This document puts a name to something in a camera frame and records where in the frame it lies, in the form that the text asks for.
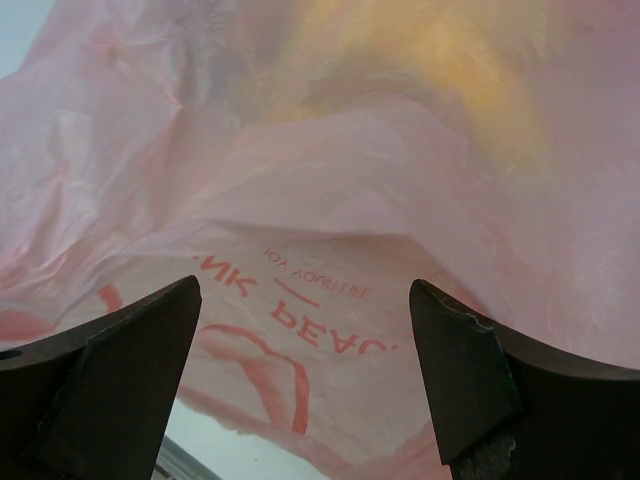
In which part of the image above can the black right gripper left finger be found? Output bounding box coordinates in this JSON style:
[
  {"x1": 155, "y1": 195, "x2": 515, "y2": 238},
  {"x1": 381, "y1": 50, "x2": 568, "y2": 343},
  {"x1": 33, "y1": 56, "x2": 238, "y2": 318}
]
[{"x1": 1, "y1": 276, "x2": 202, "y2": 480}]

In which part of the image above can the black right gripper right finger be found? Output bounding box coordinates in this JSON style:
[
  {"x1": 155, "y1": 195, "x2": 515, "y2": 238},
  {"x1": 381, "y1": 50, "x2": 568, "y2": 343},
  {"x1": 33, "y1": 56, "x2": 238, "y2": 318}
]
[{"x1": 409, "y1": 280, "x2": 639, "y2": 479}]

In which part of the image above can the pink plastic bag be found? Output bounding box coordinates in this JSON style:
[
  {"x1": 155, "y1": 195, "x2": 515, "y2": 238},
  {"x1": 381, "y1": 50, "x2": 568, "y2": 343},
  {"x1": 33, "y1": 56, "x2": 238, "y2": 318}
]
[{"x1": 1, "y1": 1, "x2": 639, "y2": 479}]

